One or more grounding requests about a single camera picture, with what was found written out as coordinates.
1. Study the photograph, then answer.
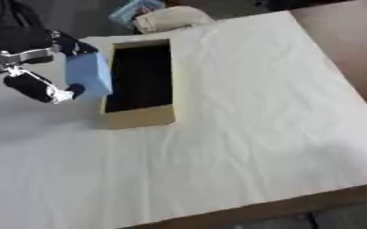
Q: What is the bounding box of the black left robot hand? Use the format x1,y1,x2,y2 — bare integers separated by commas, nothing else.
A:
0,0,101,105

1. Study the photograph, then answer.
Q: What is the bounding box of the light blue rectangular block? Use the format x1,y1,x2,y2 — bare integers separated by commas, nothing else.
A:
64,53,115,99

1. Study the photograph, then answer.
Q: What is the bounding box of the beige cloth bag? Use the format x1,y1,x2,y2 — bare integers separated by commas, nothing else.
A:
133,5,217,34

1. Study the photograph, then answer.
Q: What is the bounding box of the blue patterned bag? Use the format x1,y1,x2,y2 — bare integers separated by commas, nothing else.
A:
107,0,166,30

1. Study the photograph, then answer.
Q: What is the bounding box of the tan cardboard box black inside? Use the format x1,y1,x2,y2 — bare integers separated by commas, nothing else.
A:
100,38,177,131

